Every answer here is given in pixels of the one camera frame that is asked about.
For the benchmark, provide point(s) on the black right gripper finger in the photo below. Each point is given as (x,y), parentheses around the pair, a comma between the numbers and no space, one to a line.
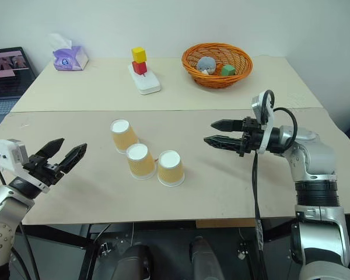
(229,125)
(226,143)

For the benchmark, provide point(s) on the red wooden cube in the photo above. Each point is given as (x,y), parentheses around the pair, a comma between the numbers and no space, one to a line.
(139,68)

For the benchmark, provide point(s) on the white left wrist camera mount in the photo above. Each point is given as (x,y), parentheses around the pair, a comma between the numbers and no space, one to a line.
(6,148)

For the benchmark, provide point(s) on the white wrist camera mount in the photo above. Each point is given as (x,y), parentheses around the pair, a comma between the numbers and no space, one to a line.
(269,120)
(6,148)

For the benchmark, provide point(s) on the white tissue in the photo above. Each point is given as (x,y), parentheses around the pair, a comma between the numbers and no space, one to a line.
(59,41)

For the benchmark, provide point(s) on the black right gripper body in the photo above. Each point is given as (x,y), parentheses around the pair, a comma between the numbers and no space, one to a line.
(251,137)

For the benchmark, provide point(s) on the purple tissue box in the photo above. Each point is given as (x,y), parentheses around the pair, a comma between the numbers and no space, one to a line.
(71,58)

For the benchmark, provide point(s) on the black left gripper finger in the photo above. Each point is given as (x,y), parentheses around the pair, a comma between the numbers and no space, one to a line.
(74,156)
(51,147)

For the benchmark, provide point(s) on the black table frame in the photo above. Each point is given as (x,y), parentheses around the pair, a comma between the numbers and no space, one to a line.
(61,236)

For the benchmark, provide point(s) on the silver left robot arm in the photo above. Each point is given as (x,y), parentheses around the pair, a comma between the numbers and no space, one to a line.
(1,204)

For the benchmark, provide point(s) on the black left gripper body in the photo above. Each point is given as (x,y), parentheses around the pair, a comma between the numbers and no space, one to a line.
(45,170)

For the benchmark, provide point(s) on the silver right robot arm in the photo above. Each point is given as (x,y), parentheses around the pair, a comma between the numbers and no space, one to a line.
(315,157)

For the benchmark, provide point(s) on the orange woven basket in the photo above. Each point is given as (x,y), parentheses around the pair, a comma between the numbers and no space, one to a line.
(218,81)

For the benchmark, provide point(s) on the white rectangular box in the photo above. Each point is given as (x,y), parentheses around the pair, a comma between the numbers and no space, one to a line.
(147,83)

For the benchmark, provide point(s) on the yellow paper cup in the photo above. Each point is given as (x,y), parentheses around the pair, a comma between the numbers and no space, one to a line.
(141,163)
(170,170)
(124,138)

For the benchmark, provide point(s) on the green wooden cube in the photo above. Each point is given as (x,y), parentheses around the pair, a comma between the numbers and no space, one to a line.
(228,70)

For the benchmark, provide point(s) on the yellow wooden cube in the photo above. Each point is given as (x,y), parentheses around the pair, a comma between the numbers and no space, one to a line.
(139,54)

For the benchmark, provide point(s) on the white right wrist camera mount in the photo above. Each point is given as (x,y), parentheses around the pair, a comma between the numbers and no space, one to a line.
(269,120)

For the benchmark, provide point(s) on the open laptop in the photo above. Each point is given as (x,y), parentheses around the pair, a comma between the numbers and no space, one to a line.
(6,76)

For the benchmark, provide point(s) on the grey plush toy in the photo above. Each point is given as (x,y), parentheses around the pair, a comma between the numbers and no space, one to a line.
(205,64)

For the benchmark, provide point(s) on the dark rounded shape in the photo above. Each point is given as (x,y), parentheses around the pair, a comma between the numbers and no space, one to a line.
(134,262)

